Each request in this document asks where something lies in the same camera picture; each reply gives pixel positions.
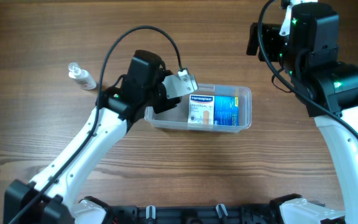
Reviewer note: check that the small white plastic bottle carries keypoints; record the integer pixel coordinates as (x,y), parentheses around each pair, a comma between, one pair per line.
(81,77)

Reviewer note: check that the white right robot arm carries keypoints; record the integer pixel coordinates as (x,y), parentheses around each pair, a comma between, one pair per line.
(302,53)

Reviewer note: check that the white Hansaplast plaster box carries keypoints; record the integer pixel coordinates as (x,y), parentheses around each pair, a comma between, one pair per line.
(201,109)

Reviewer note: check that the blue cough drops box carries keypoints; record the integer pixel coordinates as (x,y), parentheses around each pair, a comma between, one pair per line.
(226,110)

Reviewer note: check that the clear plastic container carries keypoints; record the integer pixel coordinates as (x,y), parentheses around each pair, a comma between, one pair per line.
(177,118)

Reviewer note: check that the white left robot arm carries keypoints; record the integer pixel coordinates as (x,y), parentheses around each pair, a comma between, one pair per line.
(50,196)

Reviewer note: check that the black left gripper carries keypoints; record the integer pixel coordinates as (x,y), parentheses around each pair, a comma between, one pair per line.
(165,101)

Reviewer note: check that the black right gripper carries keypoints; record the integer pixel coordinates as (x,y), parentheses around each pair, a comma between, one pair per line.
(270,35)

